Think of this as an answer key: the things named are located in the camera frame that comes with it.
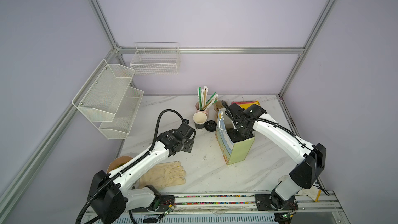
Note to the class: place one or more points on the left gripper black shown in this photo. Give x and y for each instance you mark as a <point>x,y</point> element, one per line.
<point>188,145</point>

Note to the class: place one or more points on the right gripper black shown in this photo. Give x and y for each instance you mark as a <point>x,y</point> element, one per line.
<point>246,134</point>

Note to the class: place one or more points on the black plastic cup lid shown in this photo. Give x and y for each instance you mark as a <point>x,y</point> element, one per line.
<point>211,126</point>

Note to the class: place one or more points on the green paper takeout bag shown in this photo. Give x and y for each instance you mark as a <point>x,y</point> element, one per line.
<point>233,152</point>

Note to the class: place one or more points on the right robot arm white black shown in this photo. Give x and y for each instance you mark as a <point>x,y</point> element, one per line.
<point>309,158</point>

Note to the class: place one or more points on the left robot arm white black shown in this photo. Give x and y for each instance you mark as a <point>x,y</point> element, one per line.
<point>112,193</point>

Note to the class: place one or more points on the black paper coffee cup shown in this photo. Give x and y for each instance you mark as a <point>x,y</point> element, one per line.
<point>199,119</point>

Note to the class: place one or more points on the yellow napkin stack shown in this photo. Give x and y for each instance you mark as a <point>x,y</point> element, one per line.
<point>246,104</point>

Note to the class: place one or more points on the pink straw holder cup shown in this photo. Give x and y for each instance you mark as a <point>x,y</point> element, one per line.
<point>197,108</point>

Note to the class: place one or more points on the white wrapped straw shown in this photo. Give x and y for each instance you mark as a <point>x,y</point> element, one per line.
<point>204,96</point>

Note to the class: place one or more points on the green wrapped straw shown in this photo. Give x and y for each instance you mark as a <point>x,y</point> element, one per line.
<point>199,91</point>

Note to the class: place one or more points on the cream leather work glove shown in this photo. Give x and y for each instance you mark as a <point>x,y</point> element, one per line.
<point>164,175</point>

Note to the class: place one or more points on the white mesh shelf lower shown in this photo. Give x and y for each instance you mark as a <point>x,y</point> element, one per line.
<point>120,127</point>

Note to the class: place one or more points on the white mesh shelf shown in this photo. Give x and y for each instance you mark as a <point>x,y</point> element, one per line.
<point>120,127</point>
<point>99,99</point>

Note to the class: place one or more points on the brown bowl with green bits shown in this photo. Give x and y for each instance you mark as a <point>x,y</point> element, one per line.
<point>120,161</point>

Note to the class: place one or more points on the white mesh shelf upper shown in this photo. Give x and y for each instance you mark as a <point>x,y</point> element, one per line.
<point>99,99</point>

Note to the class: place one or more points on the white cloth glove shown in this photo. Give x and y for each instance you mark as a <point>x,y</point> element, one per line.
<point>314,193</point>

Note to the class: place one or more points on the aluminium mounting rail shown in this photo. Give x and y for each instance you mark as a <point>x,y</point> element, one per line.
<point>241,203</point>

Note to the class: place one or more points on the white wire basket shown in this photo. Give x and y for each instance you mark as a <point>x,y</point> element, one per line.
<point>156,58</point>

